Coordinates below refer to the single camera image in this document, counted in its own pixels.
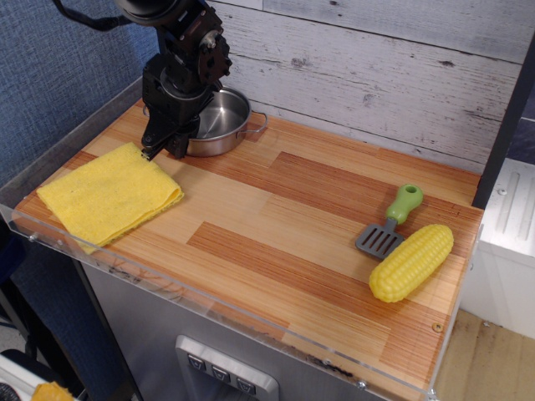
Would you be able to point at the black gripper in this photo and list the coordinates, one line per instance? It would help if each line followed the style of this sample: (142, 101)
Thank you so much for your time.
(180, 81)

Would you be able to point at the stainless steel pot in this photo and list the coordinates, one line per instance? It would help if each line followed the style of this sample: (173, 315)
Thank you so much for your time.
(223, 124)

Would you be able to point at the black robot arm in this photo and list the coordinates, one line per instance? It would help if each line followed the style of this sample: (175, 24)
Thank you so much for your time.
(130, 13)

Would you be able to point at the yellow folded cloth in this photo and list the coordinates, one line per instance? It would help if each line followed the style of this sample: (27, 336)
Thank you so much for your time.
(102, 200)

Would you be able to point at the yellow plastic corn cob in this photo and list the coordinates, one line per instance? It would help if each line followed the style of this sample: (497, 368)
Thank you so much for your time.
(411, 263)

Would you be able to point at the clear acrylic front guard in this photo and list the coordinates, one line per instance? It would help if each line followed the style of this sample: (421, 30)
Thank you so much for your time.
(289, 273)

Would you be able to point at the stainless steel cabinet front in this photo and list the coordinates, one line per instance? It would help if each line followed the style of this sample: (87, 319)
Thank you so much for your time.
(146, 326)

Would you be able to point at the silver button control panel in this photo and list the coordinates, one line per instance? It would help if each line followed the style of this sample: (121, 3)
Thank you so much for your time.
(212, 375)

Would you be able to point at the yellow object bottom left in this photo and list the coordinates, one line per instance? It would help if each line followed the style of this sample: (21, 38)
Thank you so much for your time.
(51, 392)

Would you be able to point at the white ribbed sink unit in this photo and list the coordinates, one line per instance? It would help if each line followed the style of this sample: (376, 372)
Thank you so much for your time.
(499, 285)

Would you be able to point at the green handled grey spatula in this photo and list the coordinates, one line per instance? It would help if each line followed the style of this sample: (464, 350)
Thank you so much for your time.
(380, 240)

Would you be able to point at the dark vertical right post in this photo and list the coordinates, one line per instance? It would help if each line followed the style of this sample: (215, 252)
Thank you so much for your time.
(512, 116)

